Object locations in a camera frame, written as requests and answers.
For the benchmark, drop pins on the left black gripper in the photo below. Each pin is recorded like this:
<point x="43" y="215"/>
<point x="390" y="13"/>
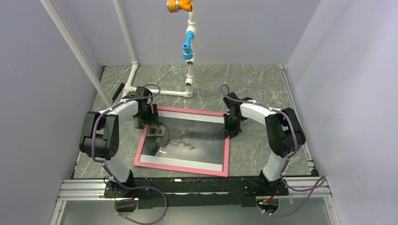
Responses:
<point x="140" y="123"/>

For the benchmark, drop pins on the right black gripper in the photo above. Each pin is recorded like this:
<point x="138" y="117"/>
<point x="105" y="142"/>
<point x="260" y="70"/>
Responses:
<point x="233" y="131"/>

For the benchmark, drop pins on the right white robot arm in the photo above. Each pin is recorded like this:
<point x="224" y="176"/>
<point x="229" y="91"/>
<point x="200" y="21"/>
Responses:
<point x="284" y="132"/>

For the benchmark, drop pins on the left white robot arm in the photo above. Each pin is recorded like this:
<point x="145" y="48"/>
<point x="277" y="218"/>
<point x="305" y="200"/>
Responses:
<point x="99" y="138"/>

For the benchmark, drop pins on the blue nozzle fitting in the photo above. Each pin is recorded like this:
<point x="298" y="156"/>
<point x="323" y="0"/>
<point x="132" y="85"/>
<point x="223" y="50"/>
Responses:
<point x="187" y="46"/>

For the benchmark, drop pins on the orange nozzle fitting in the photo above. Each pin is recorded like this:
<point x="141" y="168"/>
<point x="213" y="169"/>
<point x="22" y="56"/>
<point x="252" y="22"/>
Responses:
<point x="174" y="6"/>

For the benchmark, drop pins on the white PVC pipe stand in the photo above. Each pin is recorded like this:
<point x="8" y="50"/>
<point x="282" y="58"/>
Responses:
<point x="55" y="15"/>

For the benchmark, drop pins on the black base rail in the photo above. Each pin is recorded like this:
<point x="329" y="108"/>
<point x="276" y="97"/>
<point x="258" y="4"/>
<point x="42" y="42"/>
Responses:
<point x="160" y="199"/>

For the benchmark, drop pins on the aluminium extrusion rail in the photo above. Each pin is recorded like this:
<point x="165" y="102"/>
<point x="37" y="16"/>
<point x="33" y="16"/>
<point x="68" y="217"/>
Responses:
<point x="74" y="190"/>

